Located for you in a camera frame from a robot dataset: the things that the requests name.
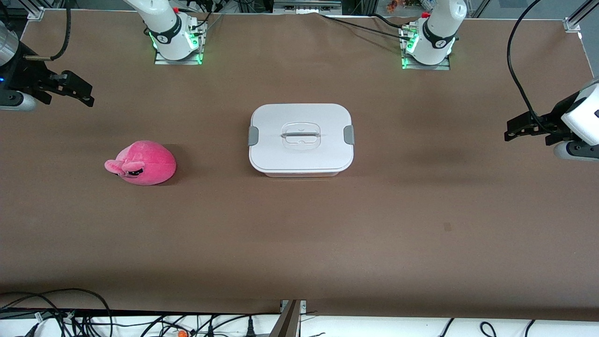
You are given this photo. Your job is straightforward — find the pink plush toy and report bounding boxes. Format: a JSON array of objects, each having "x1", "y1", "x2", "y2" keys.
[{"x1": 104, "y1": 140, "x2": 177, "y2": 186}]

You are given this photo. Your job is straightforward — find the white lid with grey clips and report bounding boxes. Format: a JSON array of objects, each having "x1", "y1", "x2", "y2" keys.
[{"x1": 248, "y1": 103, "x2": 355, "y2": 175}]

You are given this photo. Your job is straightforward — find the pink translucent plastic box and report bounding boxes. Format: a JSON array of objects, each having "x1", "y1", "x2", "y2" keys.
[{"x1": 261, "y1": 168, "x2": 341, "y2": 178}]

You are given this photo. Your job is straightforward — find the brown table mat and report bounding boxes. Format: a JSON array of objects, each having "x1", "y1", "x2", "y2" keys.
[{"x1": 0, "y1": 10, "x2": 599, "y2": 315}]

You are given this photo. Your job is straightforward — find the aluminium profile beam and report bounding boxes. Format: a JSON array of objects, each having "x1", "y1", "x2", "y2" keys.
[{"x1": 269, "y1": 300, "x2": 307, "y2": 337}]

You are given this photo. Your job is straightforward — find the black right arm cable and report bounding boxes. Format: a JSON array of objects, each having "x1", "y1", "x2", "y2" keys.
[{"x1": 23, "y1": 0, "x2": 72, "y2": 61}]

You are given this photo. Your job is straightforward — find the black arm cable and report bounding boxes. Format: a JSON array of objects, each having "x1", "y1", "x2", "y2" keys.
[
  {"x1": 507, "y1": 0, "x2": 562, "y2": 137},
  {"x1": 23, "y1": 0, "x2": 72, "y2": 61}
]

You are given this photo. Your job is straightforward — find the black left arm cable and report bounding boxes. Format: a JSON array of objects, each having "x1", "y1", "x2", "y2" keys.
[{"x1": 507, "y1": 0, "x2": 562, "y2": 137}]

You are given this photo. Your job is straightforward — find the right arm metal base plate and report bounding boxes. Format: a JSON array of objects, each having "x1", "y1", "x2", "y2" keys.
[{"x1": 154, "y1": 19, "x2": 205, "y2": 65}]

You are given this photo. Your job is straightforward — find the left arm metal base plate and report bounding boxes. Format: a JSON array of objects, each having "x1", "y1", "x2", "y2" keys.
[{"x1": 400, "y1": 23, "x2": 451, "y2": 71}]

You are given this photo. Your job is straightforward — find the black cable bundle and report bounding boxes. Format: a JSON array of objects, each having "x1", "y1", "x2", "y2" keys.
[{"x1": 194, "y1": 0, "x2": 223, "y2": 36}]

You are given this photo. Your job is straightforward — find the short black cable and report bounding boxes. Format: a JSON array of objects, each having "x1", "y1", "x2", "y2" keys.
[{"x1": 372, "y1": 13, "x2": 412, "y2": 29}]

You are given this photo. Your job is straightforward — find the long black power cable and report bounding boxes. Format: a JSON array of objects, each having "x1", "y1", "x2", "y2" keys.
[{"x1": 320, "y1": 13, "x2": 408, "y2": 39}]

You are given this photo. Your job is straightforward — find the black looped cable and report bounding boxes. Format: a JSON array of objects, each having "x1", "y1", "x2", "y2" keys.
[{"x1": 0, "y1": 288, "x2": 113, "y2": 337}]

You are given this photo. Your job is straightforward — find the grey metal rail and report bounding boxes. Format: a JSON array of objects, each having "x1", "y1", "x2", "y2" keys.
[{"x1": 273, "y1": 0, "x2": 343, "y2": 15}]

